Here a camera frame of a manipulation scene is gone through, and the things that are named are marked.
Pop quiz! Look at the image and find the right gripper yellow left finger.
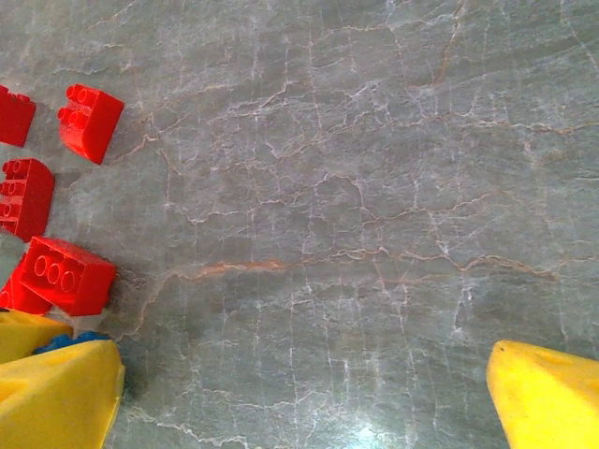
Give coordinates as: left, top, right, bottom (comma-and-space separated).
0, 339, 126, 449

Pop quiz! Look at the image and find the red lego brick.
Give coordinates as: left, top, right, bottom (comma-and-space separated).
0, 85, 37, 149
0, 157, 56, 243
21, 236, 117, 317
0, 275, 52, 314
58, 83, 125, 166

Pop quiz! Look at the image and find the blue lego brick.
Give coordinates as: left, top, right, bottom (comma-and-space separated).
32, 329, 111, 355

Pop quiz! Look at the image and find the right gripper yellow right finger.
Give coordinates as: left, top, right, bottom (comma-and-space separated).
485, 339, 599, 449

